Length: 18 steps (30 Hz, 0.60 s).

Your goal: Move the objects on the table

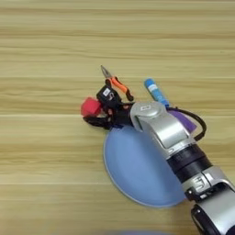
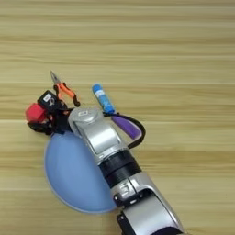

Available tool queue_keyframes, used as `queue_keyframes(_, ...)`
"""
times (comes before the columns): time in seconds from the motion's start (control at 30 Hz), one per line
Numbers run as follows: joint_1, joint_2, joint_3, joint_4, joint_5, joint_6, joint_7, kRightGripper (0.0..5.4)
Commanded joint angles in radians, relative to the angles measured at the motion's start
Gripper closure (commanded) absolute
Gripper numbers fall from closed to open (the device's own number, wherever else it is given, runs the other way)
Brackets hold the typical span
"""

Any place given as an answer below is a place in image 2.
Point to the small black box white label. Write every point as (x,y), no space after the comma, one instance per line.
(48,99)

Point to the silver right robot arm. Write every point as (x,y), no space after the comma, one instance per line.
(101,137)

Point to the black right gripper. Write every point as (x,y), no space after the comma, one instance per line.
(59,119)

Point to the red cube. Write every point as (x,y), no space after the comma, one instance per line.
(34,112)

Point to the blue glue stick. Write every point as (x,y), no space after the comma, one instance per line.
(103,98)

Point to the orange black needle-nose pliers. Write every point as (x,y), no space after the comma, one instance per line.
(65,89)

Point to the light blue round plate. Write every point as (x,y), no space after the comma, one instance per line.
(70,171)

